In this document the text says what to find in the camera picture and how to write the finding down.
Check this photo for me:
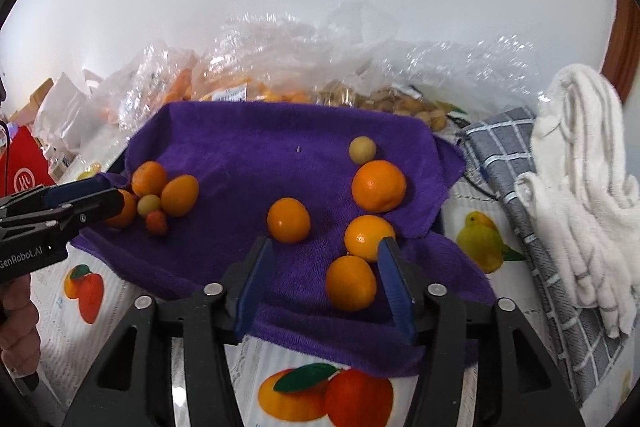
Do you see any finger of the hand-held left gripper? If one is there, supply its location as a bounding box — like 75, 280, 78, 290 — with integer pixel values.
0, 179, 113, 212
0, 189, 125, 238

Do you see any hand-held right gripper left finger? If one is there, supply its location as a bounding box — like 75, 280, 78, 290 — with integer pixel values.
62, 235, 275, 427

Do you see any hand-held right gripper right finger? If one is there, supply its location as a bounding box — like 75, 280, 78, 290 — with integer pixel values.
377, 237, 586, 427

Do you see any small mandarin orange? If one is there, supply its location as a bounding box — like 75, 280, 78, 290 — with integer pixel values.
102, 189, 137, 229
131, 161, 168, 198

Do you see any small red fruit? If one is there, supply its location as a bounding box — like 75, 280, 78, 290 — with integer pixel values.
145, 210, 169, 236

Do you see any oval mandarin orange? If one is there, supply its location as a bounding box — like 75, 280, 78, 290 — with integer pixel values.
160, 174, 200, 217

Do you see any large orange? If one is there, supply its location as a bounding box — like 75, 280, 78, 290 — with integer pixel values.
351, 160, 407, 214

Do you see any person's left hand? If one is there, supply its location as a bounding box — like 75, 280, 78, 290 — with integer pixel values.
0, 279, 41, 375

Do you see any small green-yellow fruit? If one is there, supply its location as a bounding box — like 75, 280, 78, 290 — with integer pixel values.
137, 194, 162, 218

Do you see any red bag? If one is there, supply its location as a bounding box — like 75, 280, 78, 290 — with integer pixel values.
0, 124, 56, 195

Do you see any white bag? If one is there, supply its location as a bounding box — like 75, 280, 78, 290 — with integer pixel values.
35, 72, 101, 148

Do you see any cardboard box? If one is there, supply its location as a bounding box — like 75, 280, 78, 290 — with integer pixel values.
10, 79, 53, 122

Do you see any fruit-print tablecloth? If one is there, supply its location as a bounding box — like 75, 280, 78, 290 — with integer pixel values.
30, 122, 640, 427

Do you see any purple towel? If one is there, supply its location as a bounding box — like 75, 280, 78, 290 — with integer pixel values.
70, 101, 498, 378

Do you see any small pale yellow fruit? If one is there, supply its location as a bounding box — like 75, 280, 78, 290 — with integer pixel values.
349, 136, 377, 165

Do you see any clear plastic bag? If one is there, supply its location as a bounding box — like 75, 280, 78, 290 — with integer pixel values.
312, 39, 556, 132
192, 9, 396, 105
102, 41, 201, 130

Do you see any grey checkered cloth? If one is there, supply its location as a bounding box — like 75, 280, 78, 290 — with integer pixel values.
457, 107, 631, 408

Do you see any pile of bagged longans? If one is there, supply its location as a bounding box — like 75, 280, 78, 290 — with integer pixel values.
315, 79, 448, 132

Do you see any pile of bagged mandarins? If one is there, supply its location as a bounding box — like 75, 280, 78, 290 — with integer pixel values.
100, 67, 316, 122

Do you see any white towel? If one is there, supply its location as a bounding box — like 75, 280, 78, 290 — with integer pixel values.
515, 64, 640, 338

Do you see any brown wooden door frame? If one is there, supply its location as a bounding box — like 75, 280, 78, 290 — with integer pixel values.
602, 0, 640, 102

